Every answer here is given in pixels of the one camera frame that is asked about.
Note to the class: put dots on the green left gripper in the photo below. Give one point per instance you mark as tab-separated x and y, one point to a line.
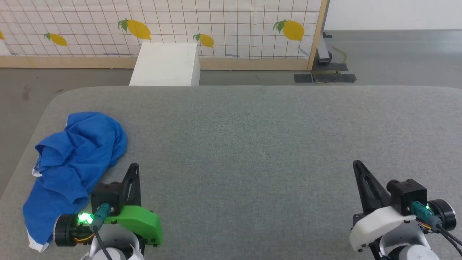
140	220

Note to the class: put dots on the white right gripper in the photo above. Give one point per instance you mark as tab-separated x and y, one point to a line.
375	224

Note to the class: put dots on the blue garment with white waistband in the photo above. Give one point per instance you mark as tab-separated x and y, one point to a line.
72	155

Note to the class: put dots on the grey upholstered sofa seat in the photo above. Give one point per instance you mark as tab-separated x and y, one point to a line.
252	144

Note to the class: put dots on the white rectangular box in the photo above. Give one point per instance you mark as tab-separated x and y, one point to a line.
166	65

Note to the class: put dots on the lemon print partition panel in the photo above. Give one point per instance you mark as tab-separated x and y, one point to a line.
234	21

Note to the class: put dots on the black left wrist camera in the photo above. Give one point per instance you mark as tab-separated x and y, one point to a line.
106	195

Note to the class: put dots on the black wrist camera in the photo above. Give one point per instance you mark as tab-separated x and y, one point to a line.
106	195
406	195

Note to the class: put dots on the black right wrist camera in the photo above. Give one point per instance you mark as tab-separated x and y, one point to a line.
406	195

